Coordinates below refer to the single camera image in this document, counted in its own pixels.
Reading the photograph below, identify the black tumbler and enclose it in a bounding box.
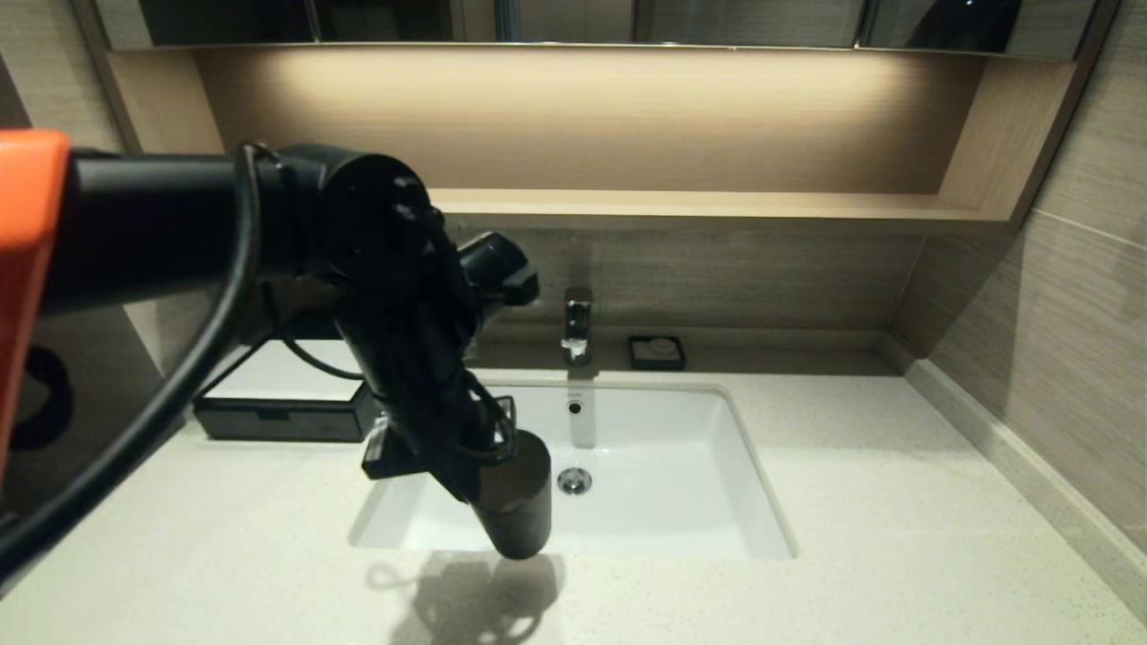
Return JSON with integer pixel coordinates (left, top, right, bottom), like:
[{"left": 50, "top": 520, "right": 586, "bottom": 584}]
[{"left": 470, "top": 430, "right": 554, "bottom": 562}]

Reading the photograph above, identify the black box drawer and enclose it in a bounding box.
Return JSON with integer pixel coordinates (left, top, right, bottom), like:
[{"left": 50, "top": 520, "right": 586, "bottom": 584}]
[{"left": 193, "top": 399, "right": 382, "bottom": 443}]

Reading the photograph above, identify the black amenity box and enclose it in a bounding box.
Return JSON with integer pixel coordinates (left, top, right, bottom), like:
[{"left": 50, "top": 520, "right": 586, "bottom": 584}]
[{"left": 193, "top": 309, "right": 386, "bottom": 443}]

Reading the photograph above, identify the chrome basin faucet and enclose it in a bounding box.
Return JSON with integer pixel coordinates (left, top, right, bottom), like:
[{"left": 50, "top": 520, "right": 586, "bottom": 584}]
[{"left": 562, "top": 287, "right": 595, "bottom": 366}]

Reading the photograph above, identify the black soap dish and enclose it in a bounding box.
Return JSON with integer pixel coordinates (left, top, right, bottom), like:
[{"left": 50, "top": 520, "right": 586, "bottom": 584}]
[{"left": 627, "top": 334, "right": 687, "bottom": 372}]

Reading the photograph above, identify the white ceramic sink basin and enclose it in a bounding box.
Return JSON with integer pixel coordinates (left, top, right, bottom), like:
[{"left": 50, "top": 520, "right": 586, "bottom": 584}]
[{"left": 348, "top": 376, "right": 798, "bottom": 563}]

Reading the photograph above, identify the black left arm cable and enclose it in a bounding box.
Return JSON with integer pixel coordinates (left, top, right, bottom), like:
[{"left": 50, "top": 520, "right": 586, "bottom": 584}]
[{"left": 0, "top": 143, "right": 519, "bottom": 592}]

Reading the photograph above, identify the light wooden wall shelf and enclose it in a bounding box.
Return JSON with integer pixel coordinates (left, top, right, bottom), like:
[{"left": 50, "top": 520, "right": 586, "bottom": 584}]
[{"left": 72, "top": 0, "right": 1121, "bottom": 236}]

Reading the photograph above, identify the mirrored wall cabinet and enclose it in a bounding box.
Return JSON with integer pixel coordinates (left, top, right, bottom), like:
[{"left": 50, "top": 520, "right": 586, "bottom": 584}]
[{"left": 94, "top": 0, "right": 1103, "bottom": 62}]

